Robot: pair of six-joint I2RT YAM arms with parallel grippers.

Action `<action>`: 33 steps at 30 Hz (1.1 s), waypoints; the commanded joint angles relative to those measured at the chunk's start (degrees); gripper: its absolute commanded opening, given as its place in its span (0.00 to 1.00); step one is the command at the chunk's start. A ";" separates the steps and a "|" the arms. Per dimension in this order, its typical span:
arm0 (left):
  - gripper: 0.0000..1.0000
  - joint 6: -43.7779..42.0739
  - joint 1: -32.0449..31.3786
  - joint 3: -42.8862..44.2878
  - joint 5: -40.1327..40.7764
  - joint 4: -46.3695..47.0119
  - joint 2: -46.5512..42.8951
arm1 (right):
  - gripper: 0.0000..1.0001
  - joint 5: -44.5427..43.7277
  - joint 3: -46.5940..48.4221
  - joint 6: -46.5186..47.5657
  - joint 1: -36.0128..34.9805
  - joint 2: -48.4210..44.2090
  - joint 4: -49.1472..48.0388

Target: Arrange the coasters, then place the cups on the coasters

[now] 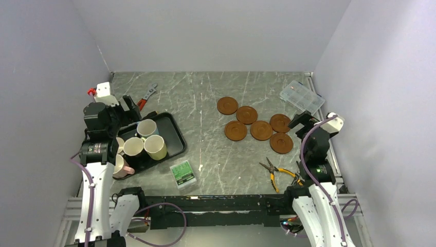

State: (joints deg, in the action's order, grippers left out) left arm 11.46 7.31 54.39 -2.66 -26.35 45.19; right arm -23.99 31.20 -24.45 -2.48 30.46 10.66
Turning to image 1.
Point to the orange-yellow mug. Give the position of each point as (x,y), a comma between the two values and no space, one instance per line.
(121,143)

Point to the black mug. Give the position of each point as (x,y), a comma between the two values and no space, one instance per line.
(134,151)

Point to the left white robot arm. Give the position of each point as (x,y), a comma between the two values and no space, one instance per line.
(97,225)

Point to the brown coaster four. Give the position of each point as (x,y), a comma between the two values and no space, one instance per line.
(261,130)

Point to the red handled wrench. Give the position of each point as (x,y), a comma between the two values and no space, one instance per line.
(150,91)

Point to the green screw box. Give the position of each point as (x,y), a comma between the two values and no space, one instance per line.
(183,174)

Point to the light blue mug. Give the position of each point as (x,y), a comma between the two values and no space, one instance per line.
(147,128)

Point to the black plastic tray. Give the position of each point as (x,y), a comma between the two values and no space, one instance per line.
(171,134)

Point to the brown coaster five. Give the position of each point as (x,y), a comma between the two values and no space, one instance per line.
(279,123)

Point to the yellow-green mug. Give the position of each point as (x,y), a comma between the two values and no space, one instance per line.
(155,147)

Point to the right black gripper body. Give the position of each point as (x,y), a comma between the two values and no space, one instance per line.
(307,120)

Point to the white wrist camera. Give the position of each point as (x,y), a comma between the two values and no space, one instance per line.
(334,125)
(104,94)

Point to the brown coaster two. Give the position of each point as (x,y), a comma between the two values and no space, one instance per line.
(246,114)

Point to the yellow handled pliers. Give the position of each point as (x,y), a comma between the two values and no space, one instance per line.
(273,169)

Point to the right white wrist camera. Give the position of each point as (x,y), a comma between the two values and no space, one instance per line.
(334,125)

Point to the brown coaster three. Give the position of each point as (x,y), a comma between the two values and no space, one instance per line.
(235,130)

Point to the brown coaster six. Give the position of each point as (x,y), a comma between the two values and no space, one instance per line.
(281,143)

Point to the clear plastic organizer box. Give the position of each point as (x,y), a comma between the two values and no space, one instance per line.
(302,97)

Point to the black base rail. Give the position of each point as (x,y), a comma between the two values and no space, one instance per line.
(163,212)

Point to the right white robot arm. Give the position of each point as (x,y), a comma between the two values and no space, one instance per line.
(316,204)

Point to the brown coaster one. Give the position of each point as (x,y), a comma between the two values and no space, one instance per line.
(227,105)

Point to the pink mug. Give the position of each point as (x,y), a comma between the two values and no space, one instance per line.
(122,168)

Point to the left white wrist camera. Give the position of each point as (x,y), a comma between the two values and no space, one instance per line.
(104,94)

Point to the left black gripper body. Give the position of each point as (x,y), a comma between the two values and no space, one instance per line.
(124,118)

